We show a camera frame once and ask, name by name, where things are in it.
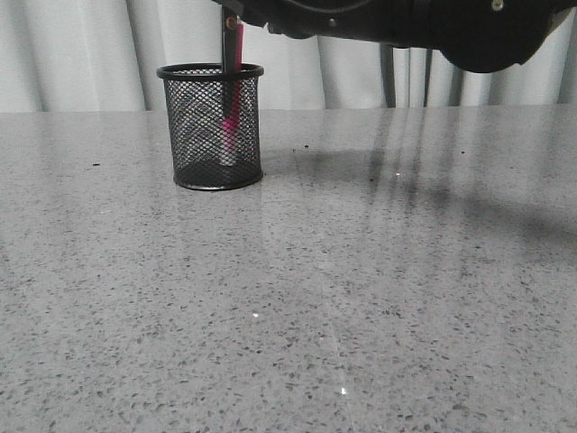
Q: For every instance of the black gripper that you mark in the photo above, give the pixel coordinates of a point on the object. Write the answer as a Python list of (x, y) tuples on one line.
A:
[(480, 36)]

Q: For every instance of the grey orange scissors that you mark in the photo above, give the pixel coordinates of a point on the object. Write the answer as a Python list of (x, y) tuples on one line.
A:
[(231, 45)]

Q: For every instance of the pink marker pen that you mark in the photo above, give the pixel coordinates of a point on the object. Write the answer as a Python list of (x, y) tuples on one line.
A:
[(230, 126)]

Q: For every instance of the black mesh pen holder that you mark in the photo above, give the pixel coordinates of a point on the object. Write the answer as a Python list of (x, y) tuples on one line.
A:
[(194, 101)]

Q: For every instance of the grey curtain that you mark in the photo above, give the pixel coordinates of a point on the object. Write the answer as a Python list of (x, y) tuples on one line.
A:
[(103, 56)]

